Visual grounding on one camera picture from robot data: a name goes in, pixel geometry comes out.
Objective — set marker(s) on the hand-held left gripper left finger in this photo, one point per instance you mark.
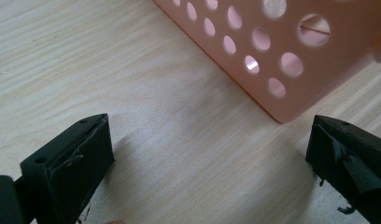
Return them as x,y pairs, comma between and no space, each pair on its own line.
73,168

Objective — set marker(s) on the pink perforated plastic basket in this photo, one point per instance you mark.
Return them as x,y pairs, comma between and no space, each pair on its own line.
319,28

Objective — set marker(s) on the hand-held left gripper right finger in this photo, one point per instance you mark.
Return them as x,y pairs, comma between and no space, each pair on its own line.
353,155

